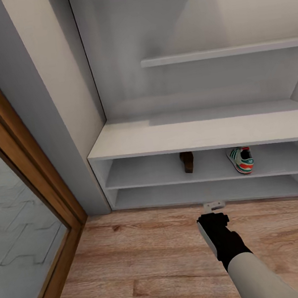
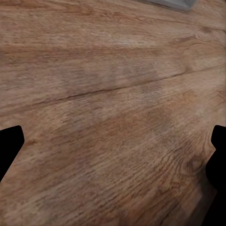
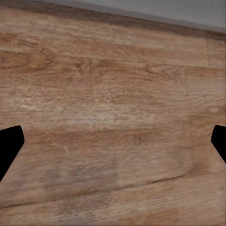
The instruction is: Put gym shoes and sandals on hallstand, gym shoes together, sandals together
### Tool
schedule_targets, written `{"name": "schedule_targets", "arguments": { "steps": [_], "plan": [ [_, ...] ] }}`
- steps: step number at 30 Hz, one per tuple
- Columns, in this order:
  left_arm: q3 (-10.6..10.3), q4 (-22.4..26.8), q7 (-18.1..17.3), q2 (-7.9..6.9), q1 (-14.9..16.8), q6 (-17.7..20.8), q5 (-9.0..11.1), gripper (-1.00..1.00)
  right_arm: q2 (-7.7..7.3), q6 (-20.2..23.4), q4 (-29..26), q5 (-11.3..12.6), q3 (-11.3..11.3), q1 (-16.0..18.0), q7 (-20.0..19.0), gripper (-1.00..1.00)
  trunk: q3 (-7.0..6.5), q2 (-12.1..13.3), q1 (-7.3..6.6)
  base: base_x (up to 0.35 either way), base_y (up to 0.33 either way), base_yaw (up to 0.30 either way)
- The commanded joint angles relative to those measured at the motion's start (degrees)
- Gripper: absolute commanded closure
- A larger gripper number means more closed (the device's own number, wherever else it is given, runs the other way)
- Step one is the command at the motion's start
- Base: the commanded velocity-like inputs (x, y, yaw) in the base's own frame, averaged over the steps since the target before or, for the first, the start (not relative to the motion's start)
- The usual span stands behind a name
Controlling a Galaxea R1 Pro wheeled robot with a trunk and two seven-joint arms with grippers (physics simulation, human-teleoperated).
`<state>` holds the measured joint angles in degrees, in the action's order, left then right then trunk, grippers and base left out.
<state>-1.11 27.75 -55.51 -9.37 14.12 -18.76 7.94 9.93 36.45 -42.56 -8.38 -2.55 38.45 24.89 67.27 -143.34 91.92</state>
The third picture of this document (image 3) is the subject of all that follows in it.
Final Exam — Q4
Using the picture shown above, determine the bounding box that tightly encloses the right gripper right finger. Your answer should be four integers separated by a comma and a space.
211, 125, 226, 162

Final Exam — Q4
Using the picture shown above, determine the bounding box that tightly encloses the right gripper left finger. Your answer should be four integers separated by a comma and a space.
0, 125, 24, 182

